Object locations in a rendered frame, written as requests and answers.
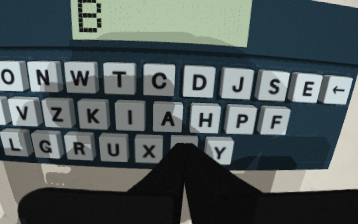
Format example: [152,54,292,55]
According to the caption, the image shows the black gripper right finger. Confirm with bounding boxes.
[184,143,358,224]

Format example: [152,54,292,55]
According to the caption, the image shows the dark blue keyboard case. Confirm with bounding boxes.
[0,0,358,171]

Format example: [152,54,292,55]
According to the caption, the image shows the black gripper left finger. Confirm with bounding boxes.
[17,143,186,224]

